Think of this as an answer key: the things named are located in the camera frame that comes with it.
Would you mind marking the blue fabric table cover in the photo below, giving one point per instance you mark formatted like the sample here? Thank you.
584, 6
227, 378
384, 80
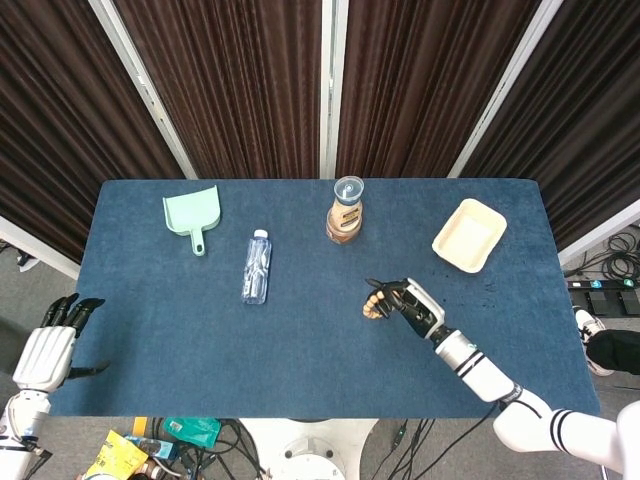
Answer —
300, 350

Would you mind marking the white screen frame post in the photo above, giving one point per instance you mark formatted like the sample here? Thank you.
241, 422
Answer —
333, 90
502, 90
600, 230
145, 90
35, 247

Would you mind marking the yellow snack packet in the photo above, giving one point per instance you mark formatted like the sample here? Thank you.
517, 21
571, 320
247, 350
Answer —
112, 457

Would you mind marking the white and black shoe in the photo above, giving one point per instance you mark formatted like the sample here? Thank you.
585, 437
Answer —
585, 320

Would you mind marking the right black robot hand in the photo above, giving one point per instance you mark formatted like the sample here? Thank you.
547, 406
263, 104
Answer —
422, 310

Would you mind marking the cream plastic food tray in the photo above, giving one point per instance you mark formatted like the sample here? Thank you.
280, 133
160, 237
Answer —
470, 235

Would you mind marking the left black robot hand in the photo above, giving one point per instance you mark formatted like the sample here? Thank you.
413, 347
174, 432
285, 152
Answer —
45, 355

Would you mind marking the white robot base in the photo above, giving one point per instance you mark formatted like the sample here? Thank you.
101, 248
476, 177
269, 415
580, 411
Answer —
310, 445

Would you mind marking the dark brown pleated curtain panel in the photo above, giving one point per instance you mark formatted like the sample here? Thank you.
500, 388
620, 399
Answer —
420, 90
575, 125
60, 125
235, 90

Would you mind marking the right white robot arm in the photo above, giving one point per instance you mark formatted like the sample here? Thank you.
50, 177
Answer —
480, 370

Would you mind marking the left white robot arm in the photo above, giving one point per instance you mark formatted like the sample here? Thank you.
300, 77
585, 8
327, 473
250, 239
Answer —
20, 420

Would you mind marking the light green plastic dustpan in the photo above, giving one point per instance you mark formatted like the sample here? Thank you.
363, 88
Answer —
192, 212

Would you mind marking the clear plastic water bottle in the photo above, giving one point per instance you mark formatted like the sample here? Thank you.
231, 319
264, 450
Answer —
257, 270

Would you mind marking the upside-down mayonnaise squeeze bottle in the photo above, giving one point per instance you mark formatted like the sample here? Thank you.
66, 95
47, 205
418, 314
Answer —
346, 205

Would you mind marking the green snack packet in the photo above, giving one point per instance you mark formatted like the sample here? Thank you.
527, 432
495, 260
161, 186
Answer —
192, 431

